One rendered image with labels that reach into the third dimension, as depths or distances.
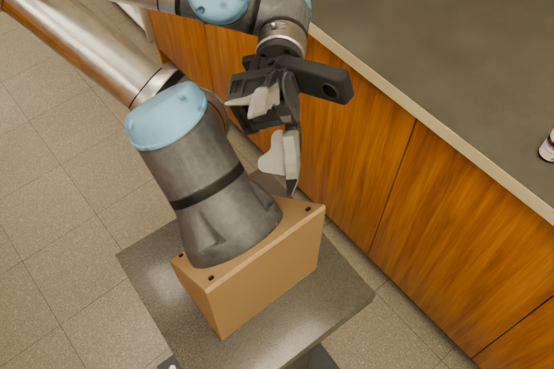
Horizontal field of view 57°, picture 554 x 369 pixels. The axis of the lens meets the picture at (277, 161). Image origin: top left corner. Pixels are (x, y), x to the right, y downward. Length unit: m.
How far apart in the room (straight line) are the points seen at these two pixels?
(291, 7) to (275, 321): 0.49
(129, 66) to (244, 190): 0.28
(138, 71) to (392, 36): 0.65
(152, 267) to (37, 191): 1.40
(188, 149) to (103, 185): 1.53
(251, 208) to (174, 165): 0.12
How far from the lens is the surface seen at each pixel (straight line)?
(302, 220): 0.68
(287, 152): 0.69
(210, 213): 0.68
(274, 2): 0.81
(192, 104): 0.68
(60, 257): 2.08
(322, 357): 1.80
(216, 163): 0.68
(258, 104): 0.58
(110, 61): 0.83
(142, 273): 0.91
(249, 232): 0.68
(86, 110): 2.45
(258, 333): 0.85
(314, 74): 0.68
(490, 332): 1.60
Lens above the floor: 1.76
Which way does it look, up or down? 56 degrees down
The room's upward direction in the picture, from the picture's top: straight up
